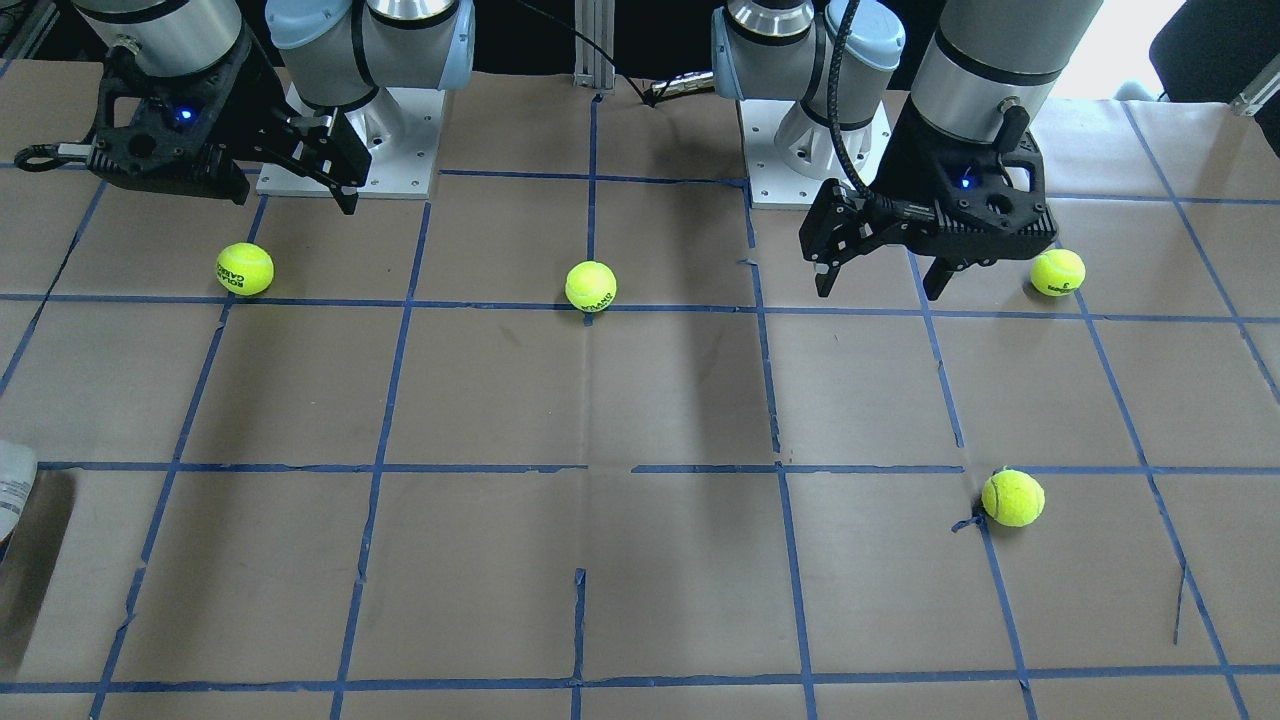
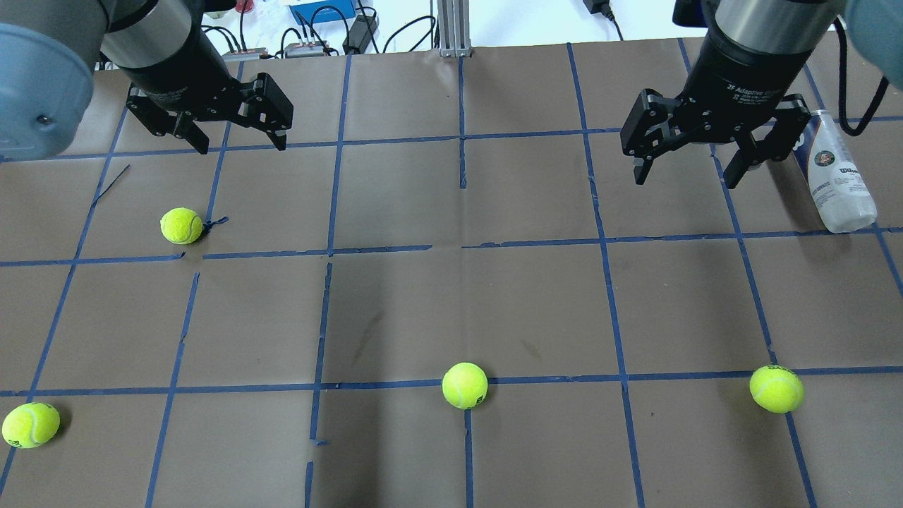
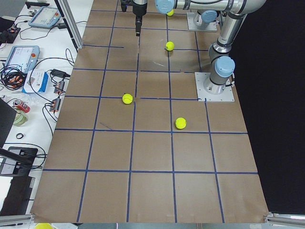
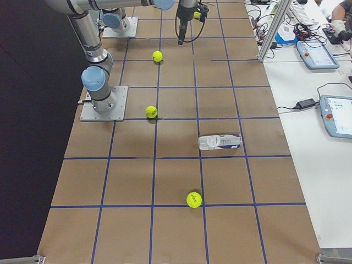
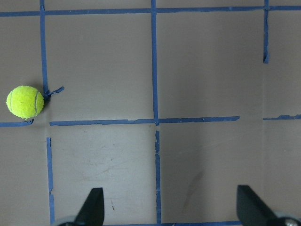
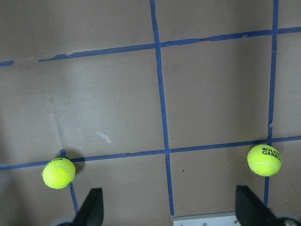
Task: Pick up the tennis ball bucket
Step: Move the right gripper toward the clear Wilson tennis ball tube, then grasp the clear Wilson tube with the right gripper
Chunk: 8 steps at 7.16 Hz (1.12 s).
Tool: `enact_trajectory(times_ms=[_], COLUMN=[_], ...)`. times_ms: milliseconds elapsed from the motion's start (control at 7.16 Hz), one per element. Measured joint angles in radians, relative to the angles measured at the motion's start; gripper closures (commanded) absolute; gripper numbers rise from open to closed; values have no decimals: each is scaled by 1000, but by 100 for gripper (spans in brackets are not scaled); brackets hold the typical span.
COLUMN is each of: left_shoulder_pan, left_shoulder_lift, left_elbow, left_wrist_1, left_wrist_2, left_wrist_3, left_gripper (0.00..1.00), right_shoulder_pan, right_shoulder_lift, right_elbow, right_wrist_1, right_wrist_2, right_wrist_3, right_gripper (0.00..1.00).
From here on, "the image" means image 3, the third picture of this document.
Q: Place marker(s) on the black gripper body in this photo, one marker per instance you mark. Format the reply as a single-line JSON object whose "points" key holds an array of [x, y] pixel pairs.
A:
{"points": [[139, 9]]}

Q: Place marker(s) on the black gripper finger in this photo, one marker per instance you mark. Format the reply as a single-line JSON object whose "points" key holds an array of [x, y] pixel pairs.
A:
{"points": [[138, 25]]}

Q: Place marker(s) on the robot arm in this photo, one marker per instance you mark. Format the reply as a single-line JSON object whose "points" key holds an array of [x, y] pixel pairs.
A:
{"points": [[205, 17], [236, 12]]}

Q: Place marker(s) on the tennis ball near bases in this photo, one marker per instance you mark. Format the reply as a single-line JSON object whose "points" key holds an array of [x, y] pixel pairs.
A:
{"points": [[170, 13]]}

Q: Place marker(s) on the tennis ball with tape scrap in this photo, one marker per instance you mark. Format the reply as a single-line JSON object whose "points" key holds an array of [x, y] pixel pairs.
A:
{"points": [[169, 46]]}

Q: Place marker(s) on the tennis ball near centre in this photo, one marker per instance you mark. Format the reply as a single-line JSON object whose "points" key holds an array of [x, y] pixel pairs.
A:
{"points": [[127, 98]]}

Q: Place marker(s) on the tennis ball far corner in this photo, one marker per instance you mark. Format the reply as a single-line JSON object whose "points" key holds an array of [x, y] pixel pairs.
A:
{"points": [[180, 123]]}

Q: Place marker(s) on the tennis ball bottom edge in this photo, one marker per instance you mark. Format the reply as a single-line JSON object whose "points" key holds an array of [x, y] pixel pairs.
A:
{"points": [[43, 226]]}

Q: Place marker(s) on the upper teach pendant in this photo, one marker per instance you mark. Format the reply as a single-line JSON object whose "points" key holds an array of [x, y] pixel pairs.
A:
{"points": [[45, 17]]}

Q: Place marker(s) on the teach pendant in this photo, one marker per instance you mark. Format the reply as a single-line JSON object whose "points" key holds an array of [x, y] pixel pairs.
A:
{"points": [[24, 57], [45, 17]]}

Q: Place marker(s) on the black power adapter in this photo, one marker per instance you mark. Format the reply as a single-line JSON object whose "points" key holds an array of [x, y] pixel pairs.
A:
{"points": [[59, 73]]}

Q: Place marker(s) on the lower teach pendant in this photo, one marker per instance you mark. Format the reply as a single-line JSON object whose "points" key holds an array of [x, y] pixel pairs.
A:
{"points": [[24, 57]]}

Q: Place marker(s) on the blue white cardboard box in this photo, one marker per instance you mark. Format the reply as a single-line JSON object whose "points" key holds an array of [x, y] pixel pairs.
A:
{"points": [[36, 80]]}

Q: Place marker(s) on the brown paper table cover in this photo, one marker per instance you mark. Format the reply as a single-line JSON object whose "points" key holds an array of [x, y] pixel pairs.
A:
{"points": [[115, 162]]}

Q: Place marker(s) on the red soda can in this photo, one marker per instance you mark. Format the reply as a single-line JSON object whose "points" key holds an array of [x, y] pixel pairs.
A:
{"points": [[21, 105]]}

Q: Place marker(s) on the green tape roll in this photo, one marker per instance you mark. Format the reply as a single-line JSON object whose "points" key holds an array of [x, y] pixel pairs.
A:
{"points": [[20, 118]]}

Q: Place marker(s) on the black laptop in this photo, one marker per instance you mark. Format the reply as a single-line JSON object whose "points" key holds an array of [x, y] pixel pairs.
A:
{"points": [[7, 117]]}

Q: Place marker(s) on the aluminium frame post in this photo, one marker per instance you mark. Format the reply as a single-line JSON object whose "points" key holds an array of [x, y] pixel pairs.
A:
{"points": [[70, 23]]}

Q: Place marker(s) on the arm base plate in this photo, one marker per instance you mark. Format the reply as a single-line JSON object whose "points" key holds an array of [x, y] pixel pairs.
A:
{"points": [[209, 92], [192, 27]]}

